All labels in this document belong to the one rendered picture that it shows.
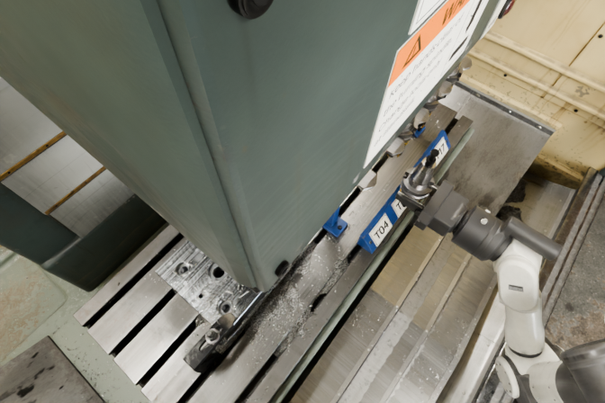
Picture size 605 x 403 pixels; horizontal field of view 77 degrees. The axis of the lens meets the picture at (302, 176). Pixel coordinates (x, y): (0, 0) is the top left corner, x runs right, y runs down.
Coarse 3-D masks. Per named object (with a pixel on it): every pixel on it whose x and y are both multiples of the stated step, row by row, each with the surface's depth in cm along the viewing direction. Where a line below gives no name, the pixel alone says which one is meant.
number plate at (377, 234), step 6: (384, 216) 102; (378, 222) 101; (384, 222) 103; (390, 222) 104; (378, 228) 101; (384, 228) 103; (390, 228) 104; (372, 234) 100; (378, 234) 101; (384, 234) 103; (378, 240) 102
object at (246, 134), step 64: (0, 0) 12; (64, 0) 8; (128, 0) 7; (192, 0) 7; (256, 0) 7; (320, 0) 10; (384, 0) 13; (0, 64) 26; (64, 64) 13; (128, 64) 8; (192, 64) 8; (256, 64) 9; (320, 64) 12; (384, 64) 17; (64, 128) 28; (128, 128) 13; (192, 128) 10; (256, 128) 11; (320, 128) 15; (192, 192) 13; (256, 192) 14; (320, 192) 21; (256, 256) 18
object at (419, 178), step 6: (420, 162) 71; (414, 168) 74; (420, 168) 71; (426, 168) 70; (432, 168) 70; (414, 174) 73; (420, 174) 72; (426, 174) 71; (432, 174) 72; (408, 180) 76; (414, 180) 74; (420, 180) 73; (426, 180) 72; (414, 186) 75; (420, 186) 74; (426, 186) 74
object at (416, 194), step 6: (408, 174) 77; (402, 180) 76; (432, 180) 76; (402, 186) 77; (408, 186) 75; (402, 192) 77; (408, 192) 76; (414, 192) 75; (420, 192) 75; (426, 192) 75; (414, 198) 76; (420, 198) 76
